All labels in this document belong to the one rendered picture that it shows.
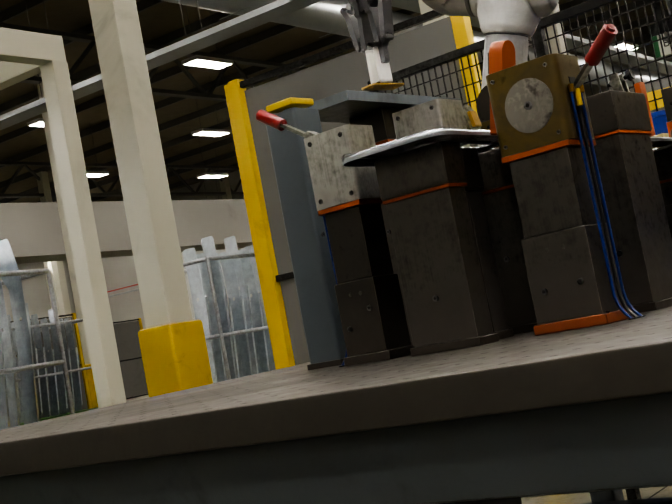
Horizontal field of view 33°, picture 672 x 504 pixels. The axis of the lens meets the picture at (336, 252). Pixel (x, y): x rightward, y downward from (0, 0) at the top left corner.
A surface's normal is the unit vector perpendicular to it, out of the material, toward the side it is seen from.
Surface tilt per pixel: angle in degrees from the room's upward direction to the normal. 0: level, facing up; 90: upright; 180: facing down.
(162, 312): 90
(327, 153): 90
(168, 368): 90
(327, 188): 90
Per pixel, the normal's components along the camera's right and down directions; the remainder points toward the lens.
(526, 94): -0.63, 0.07
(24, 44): 0.80, -0.19
